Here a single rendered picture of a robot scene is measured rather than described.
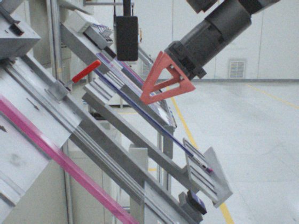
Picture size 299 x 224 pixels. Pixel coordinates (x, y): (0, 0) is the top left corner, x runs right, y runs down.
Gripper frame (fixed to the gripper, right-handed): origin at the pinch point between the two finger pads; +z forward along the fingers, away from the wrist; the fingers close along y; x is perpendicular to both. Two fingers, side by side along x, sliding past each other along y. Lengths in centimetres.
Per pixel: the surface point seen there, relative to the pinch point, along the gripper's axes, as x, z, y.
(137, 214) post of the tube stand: 33, 35, -38
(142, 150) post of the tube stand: 17.1, 17.6, -37.5
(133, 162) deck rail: 9.9, 12.8, -7.8
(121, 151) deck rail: 6.4, 12.9, -7.7
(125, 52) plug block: -6.8, -3.3, 17.5
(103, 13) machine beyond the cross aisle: -91, 17, -438
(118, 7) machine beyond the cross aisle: -80, -6, -434
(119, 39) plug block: -8.0, -3.7, 17.5
